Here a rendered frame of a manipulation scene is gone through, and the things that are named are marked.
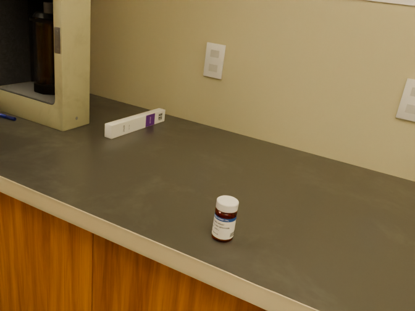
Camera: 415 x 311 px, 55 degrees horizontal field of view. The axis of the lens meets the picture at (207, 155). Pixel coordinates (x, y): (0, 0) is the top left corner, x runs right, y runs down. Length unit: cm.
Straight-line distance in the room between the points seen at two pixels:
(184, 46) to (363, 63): 60
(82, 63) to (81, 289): 64
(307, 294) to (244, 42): 88
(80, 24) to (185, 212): 65
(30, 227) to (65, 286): 16
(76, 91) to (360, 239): 87
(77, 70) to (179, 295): 73
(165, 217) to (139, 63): 86
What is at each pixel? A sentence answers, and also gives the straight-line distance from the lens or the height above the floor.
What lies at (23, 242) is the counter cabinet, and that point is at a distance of 107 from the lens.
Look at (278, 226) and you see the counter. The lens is 84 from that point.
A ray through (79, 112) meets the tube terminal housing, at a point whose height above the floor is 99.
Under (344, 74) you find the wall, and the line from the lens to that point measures 127.
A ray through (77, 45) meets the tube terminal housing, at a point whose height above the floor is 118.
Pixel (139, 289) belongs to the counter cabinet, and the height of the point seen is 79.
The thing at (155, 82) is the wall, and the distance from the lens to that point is 153.
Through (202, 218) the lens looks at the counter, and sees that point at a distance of 82.
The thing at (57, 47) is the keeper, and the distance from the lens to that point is 120.
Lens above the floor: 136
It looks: 22 degrees down
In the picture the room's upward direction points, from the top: 7 degrees clockwise
